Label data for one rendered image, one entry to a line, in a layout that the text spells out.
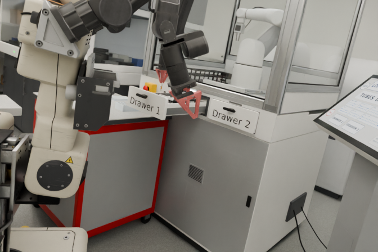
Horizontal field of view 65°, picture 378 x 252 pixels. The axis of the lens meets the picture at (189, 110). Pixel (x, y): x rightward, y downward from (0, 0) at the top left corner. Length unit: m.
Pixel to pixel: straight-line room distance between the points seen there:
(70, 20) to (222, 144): 1.10
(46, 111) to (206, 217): 1.14
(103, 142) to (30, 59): 0.74
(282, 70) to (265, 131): 0.30
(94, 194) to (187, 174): 0.54
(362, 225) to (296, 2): 0.93
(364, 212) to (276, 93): 0.60
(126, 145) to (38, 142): 0.78
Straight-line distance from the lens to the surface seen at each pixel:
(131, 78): 2.47
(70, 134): 0.98
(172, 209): 2.00
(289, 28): 1.47
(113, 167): 1.70
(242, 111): 1.53
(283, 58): 1.46
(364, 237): 1.28
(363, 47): 4.68
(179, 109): 1.53
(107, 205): 1.80
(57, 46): 0.80
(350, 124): 1.22
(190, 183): 1.84
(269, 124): 1.49
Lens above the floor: 1.18
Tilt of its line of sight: 12 degrees down
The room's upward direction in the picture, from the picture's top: 10 degrees clockwise
